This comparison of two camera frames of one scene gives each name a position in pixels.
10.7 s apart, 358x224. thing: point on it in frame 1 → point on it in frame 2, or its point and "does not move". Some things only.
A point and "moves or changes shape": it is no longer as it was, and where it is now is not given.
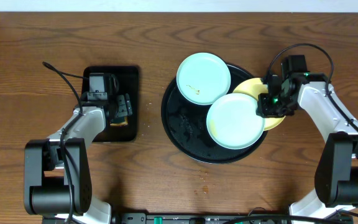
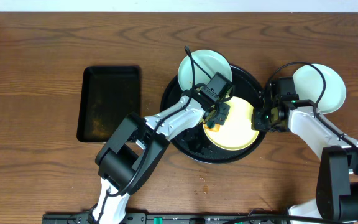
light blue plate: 203,78 does not move
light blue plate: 232,122 moves or changes shape
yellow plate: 254,87 → 237,133
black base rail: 179,218 does not move
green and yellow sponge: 119,121 → 212,126
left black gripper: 123,105 → 217,114
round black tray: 184,125 does not move
